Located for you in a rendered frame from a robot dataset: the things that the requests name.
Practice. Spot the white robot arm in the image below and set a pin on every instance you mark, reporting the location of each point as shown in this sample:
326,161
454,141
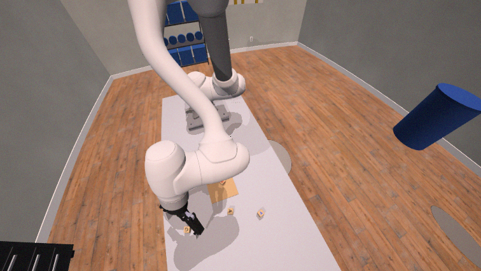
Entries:
170,171

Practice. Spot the tan flat mat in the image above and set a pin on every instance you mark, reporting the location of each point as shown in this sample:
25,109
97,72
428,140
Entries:
217,192

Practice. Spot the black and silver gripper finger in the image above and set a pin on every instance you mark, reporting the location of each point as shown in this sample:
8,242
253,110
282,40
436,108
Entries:
168,216
192,221

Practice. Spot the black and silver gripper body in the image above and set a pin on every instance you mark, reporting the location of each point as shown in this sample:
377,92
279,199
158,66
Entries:
180,211

